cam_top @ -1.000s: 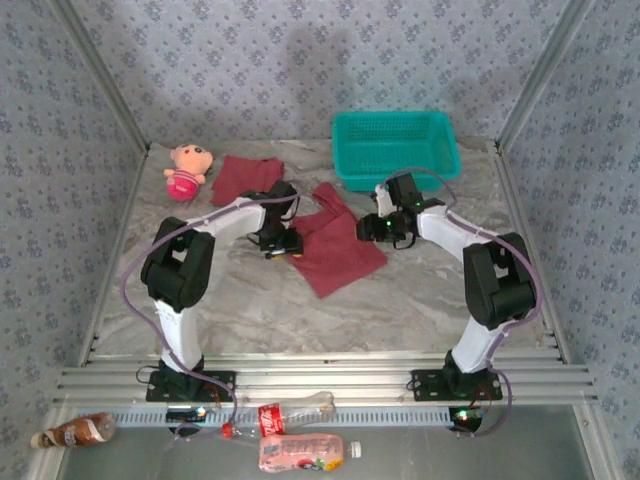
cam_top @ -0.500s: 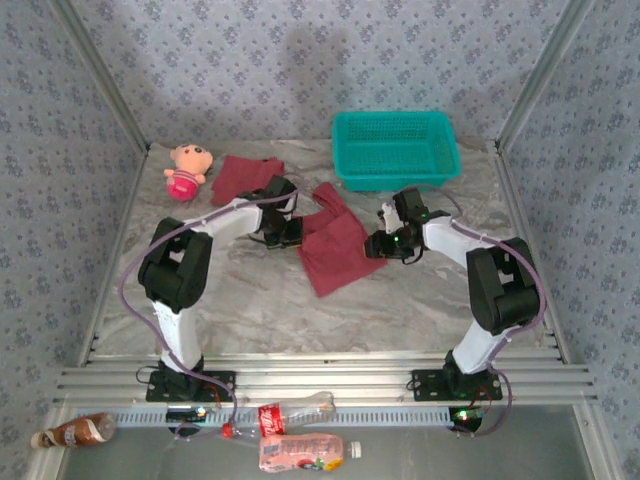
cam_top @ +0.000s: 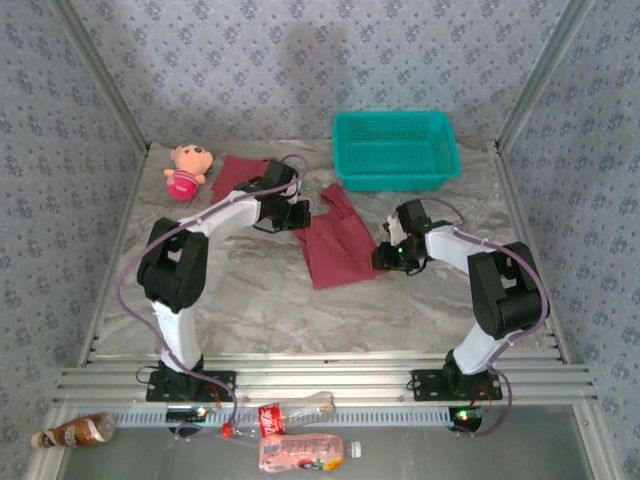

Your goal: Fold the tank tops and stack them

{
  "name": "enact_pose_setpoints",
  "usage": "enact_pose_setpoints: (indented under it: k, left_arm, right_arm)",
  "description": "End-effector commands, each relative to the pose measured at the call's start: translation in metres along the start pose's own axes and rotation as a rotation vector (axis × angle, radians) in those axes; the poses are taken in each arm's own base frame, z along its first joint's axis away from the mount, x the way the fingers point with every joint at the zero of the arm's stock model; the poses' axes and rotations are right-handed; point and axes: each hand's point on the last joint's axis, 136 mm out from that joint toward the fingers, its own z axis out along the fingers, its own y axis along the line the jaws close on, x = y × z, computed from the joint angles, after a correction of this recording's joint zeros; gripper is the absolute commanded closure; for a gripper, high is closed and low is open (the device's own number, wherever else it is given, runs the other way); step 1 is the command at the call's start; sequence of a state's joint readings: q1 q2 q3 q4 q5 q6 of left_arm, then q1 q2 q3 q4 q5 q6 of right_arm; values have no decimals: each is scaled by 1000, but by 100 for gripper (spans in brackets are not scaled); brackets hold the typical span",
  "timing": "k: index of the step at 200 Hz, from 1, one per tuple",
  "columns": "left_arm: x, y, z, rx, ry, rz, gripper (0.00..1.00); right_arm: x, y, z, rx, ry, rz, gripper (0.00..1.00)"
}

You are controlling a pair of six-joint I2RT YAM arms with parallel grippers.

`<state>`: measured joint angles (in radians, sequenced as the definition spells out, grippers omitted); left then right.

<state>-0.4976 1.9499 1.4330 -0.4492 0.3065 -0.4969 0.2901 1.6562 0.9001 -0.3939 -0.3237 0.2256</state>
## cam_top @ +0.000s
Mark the teal plastic mesh basket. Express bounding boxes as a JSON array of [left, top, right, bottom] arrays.
[[332, 110, 462, 194]]

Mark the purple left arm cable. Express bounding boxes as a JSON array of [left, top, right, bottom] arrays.
[[114, 153, 311, 444]]

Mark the brown drink bottle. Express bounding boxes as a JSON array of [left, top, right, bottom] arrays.
[[30, 411, 117, 450]]

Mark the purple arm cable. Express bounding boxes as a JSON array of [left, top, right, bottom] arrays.
[[419, 196, 551, 439], [114, 153, 311, 444]]

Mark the dark red ribbed tank top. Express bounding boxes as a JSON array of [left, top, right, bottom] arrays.
[[210, 153, 281, 205], [292, 182, 382, 291]]

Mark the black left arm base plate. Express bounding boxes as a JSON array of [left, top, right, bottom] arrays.
[[146, 355, 237, 404]]

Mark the clear cola bottle red label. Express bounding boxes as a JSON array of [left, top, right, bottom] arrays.
[[221, 391, 336, 444]]

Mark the aluminium frame post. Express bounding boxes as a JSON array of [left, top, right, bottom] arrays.
[[49, 0, 151, 154], [494, 0, 596, 151]]

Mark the grey slotted cable duct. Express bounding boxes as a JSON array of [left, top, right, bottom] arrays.
[[107, 405, 454, 429]]

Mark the black controller board with LED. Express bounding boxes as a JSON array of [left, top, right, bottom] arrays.
[[166, 405, 207, 422], [447, 405, 489, 434]]

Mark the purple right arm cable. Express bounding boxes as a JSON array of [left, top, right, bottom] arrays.
[[419, 196, 551, 439]]

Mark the aluminium rail frame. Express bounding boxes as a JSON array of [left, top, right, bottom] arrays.
[[53, 352, 599, 406]]

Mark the aluminium side rail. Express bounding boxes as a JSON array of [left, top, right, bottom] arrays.
[[492, 142, 574, 364], [77, 147, 151, 361]]

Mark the pink drink bottle white cap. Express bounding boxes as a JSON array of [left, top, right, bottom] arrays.
[[258, 432, 363, 474]]

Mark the pink plush doll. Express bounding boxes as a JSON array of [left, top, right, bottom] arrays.
[[162, 142, 215, 203]]

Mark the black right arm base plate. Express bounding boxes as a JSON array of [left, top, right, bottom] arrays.
[[410, 368, 504, 403]]

